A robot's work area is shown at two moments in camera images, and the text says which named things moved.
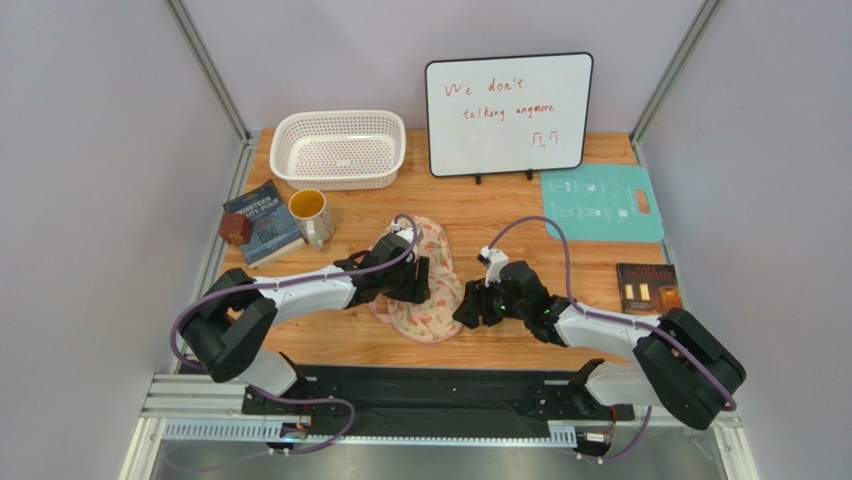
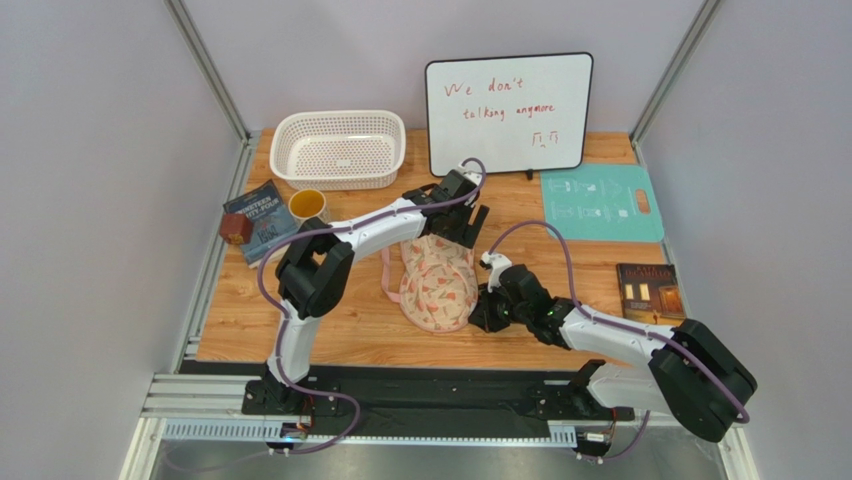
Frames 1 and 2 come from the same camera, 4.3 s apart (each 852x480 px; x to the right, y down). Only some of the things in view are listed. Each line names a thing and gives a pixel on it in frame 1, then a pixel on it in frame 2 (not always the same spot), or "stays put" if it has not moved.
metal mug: (308, 208) stays put
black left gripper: (423, 292) -> (468, 235)
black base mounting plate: (375, 401) stays put
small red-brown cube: (236, 228) stays put
